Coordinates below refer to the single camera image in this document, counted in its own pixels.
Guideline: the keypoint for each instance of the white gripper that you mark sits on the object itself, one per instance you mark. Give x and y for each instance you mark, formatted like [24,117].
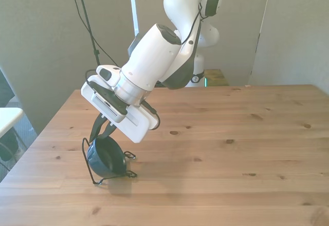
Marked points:
[138,125]

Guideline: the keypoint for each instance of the blue bowl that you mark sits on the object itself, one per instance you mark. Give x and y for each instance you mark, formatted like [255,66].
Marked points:
[108,156]

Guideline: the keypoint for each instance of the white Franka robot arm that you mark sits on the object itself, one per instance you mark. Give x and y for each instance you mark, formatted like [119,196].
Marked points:
[154,53]

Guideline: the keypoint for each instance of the white side table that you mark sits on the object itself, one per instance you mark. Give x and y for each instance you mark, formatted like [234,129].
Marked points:
[7,118]

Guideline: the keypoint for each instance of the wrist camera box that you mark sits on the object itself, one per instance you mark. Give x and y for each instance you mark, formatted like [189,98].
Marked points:
[108,106]

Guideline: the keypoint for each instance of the thin black camera tripod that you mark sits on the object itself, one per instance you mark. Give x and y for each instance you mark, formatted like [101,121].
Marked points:
[88,25]

